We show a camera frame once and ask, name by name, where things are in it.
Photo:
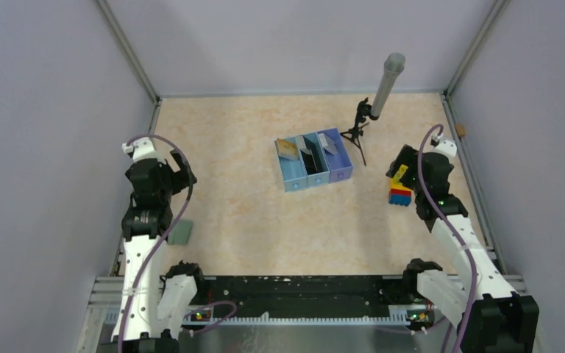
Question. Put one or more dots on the black credit card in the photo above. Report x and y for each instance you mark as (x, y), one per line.
(312, 163)

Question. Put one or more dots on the gold credit card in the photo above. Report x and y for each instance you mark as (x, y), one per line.
(287, 149)

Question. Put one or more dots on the coloured toy brick block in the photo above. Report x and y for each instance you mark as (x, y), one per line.
(398, 194)

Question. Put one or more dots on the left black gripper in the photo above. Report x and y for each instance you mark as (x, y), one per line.
(181, 178)

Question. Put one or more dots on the small brown wall piece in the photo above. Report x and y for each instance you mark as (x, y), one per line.
(460, 130)

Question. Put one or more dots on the light blue card tray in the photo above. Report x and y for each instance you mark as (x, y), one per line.
(294, 174)

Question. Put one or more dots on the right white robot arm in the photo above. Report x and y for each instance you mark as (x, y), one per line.
(485, 308)

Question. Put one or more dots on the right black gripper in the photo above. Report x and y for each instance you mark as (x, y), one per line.
(407, 157)

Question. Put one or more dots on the purple card tray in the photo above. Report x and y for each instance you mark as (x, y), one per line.
(340, 166)

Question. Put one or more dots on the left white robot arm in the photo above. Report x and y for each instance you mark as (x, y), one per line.
(153, 306)

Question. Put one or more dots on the middle blue card tray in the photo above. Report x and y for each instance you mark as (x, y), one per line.
(310, 142)

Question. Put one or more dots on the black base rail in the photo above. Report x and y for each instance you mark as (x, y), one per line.
(383, 300)

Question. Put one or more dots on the green leather card holder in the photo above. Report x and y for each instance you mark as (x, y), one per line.
(181, 233)

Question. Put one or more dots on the grey cylinder on tripod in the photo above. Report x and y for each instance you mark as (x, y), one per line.
(392, 68)

